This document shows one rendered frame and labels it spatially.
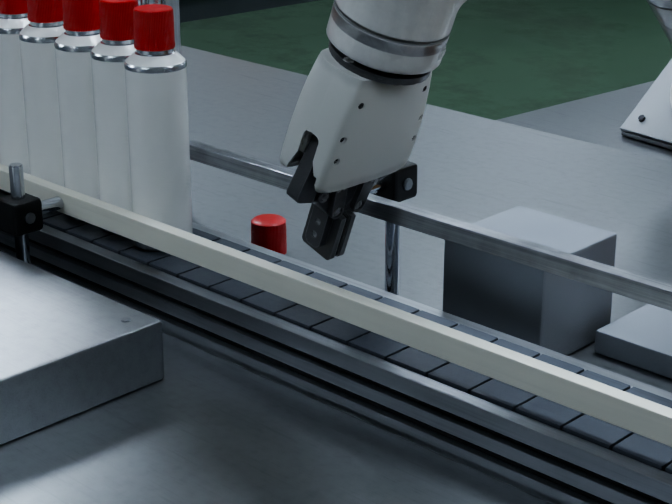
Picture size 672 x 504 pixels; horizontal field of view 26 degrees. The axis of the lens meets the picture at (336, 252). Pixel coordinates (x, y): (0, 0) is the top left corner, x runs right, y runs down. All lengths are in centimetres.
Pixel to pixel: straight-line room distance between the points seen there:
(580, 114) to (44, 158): 77
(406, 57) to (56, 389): 35
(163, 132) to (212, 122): 60
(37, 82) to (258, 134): 48
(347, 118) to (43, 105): 41
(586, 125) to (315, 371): 82
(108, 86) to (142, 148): 7
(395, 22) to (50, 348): 34
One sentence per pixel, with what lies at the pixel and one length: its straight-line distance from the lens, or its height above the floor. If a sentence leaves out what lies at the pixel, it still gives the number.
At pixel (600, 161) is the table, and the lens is 168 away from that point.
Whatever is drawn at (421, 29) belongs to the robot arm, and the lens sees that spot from 99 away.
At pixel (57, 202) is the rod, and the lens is 130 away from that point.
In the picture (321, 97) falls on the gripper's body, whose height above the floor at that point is 106.
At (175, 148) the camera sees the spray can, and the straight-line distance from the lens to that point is 123.
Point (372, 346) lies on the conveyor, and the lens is 106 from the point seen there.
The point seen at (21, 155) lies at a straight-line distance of 140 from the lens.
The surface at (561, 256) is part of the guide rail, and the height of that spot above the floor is 96.
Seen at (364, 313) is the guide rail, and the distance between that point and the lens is 105.
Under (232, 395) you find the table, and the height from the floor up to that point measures 83.
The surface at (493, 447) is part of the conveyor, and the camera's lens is 99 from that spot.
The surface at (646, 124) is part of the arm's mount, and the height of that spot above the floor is 85.
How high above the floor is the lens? 132
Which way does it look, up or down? 21 degrees down
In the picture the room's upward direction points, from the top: straight up
